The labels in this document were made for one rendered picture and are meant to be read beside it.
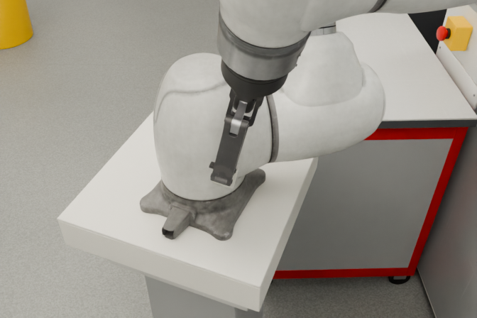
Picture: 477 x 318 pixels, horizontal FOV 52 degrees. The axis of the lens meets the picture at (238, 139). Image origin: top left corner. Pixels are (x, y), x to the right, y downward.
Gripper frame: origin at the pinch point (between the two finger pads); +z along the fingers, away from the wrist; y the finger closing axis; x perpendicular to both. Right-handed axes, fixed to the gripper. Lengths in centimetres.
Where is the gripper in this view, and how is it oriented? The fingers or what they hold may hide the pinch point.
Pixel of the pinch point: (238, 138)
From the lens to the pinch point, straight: 69.3
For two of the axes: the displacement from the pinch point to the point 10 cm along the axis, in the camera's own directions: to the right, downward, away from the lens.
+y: 2.9, -8.3, 4.7
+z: -1.0, 4.6, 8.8
